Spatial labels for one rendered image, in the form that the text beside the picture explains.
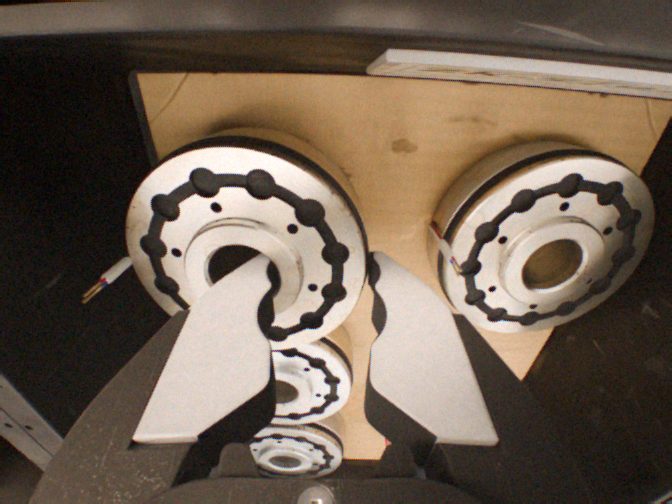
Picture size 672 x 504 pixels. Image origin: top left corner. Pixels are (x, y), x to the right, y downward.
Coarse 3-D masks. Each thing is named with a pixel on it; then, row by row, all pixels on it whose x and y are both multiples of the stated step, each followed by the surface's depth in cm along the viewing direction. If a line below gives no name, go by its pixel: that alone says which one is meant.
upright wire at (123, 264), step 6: (126, 258) 12; (120, 264) 11; (126, 264) 12; (108, 270) 11; (114, 270) 11; (120, 270) 11; (102, 276) 11; (108, 276) 11; (114, 276) 11; (102, 282) 11; (108, 282) 11; (84, 294) 10; (90, 294) 10; (84, 300) 10
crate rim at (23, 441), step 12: (0, 408) 9; (0, 420) 10; (12, 420) 10; (0, 432) 10; (12, 432) 10; (24, 432) 10; (24, 444) 11; (36, 444) 11; (36, 456) 11; (48, 456) 11
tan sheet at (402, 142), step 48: (144, 96) 13; (192, 96) 13; (240, 96) 13; (288, 96) 13; (336, 96) 13; (384, 96) 13; (432, 96) 13; (480, 96) 13; (528, 96) 13; (576, 96) 13; (624, 96) 12; (336, 144) 14; (384, 144) 14; (432, 144) 14; (480, 144) 14; (576, 144) 14; (624, 144) 13; (384, 192) 15; (432, 192) 15; (384, 240) 17; (432, 288) 18; (528, 336) 21
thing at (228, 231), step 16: (208, 224) 11; (224, 224) 10; (240, 224) 10; (256, 224) 10; (192, 240) 11; (208, 240) 10; (224, 240) 10; (240, 240) 10; (256, 240) 10; (272, 240) 10; (288, 240) 11; (192, 256) 11; (208, 256) 11; (272, 256) 11; (288, 256) 11; (192, 272) 11; (208, 272) 11; (288, 272) 11; (304, 272) 12; (208, 288) 12; (288, 288) 12; (288, 304) 12
